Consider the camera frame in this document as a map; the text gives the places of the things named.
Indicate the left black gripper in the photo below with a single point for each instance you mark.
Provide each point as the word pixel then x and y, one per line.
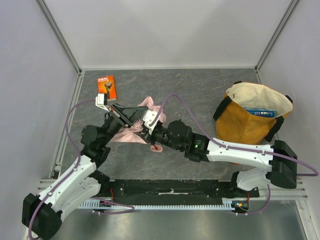
pixel 117 116

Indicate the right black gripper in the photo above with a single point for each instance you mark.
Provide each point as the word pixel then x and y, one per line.
pixel 145 132

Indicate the pink folding umbrella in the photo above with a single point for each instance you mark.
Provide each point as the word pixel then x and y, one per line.
pixel 130 135

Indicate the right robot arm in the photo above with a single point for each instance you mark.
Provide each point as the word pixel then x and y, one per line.
pixel 270 163

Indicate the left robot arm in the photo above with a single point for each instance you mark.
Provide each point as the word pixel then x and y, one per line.
pixel 44 213

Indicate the orange Gillette razor box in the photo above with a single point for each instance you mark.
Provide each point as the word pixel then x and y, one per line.
pixel 107 85

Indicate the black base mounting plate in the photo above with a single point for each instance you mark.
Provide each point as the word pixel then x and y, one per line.
pixel 174 192

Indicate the orange canvas tote bag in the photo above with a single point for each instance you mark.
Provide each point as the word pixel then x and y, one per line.
pixel 234 124

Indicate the blue Harry's razor box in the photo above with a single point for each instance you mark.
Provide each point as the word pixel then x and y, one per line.
pixel 260 112

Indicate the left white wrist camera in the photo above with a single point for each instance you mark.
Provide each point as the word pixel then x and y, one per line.
pixel 101 101

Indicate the white slotted cable duct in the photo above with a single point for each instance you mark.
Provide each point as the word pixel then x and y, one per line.
pixel 98 205

